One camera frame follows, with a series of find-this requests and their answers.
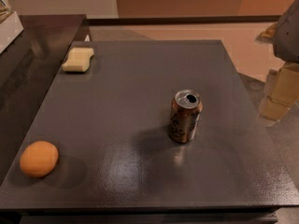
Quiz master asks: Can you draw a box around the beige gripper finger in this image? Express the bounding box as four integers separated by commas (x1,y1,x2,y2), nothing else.
255,22,278,44
259,63,299,121

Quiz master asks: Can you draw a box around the orange soda can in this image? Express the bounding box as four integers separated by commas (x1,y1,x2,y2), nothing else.
168,90,203,144

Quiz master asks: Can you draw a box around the yellow sponge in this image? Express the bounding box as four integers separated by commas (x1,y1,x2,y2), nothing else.
62,48,94,73

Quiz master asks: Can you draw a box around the orange fruit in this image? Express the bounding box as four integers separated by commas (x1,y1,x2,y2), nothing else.
20,141,59,177

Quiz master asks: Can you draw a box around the white box on counter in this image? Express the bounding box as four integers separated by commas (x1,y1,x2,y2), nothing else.
0,12,23,54

